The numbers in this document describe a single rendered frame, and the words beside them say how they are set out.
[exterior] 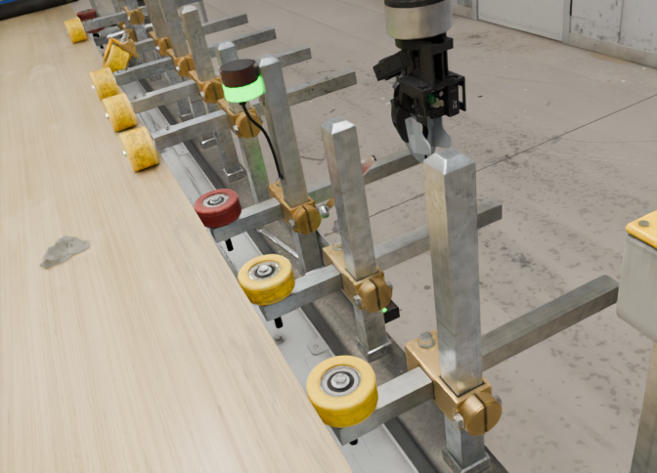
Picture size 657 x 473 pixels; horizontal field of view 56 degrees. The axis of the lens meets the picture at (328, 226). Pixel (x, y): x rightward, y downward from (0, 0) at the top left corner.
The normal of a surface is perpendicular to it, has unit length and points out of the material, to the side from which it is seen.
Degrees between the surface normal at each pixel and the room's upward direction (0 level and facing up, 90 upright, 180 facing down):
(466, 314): 90
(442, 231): 90
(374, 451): 0
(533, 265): 0
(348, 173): 90
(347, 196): 90
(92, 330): 0
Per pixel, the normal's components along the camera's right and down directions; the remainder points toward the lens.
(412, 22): -0.29, 0.57
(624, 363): -0.16, -0.82
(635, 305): -0.89, 0.36
